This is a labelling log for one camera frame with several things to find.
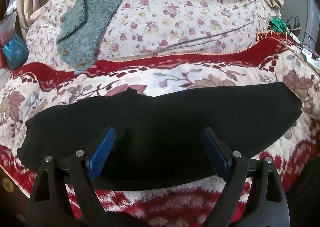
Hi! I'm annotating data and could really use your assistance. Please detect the black pants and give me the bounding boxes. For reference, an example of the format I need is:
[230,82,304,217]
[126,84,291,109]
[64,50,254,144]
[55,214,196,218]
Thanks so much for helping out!
[17,83,302,191]

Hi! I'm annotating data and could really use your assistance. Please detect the red white floral blanket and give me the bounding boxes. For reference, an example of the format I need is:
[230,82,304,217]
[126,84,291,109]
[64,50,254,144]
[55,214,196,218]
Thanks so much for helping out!
[1,32,319,226]

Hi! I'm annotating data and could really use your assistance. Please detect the blue plastic bag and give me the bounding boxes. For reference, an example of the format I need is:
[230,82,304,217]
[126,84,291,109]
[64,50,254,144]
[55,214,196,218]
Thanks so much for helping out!
[2,33,29,70]

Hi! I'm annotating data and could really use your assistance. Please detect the clear plastic container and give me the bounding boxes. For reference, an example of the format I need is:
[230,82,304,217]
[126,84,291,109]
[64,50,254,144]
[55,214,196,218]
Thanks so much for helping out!
[0,12,17,46]

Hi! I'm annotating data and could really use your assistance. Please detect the green cloth item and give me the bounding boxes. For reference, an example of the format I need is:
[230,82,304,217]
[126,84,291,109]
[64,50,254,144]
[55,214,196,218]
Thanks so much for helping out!
[269,17,287,33]

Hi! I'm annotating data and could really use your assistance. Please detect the teal fleece jacket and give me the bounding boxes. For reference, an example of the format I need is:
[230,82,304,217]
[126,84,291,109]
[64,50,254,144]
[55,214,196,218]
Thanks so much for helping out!
[56,0,123,74]

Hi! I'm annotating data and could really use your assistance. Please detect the floral quilt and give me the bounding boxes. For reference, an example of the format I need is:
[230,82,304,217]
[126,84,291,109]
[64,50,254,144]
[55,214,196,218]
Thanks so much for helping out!
[26,0,281,70]

